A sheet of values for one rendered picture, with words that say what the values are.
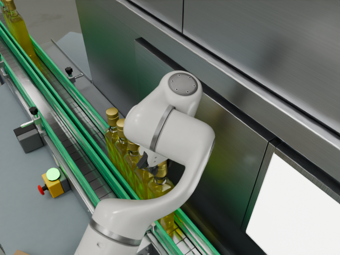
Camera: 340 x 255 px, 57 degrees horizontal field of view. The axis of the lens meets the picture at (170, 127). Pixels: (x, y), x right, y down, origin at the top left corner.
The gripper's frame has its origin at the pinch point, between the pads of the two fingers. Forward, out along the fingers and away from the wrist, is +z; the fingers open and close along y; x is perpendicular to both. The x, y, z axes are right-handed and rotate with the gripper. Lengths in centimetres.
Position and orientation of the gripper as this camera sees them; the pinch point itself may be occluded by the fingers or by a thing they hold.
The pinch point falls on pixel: (160, 162)
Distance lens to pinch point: 75.4
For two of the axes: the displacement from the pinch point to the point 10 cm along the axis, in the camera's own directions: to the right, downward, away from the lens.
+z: -1.6, 5.5, 8.2
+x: 5.8, 7.2, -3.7
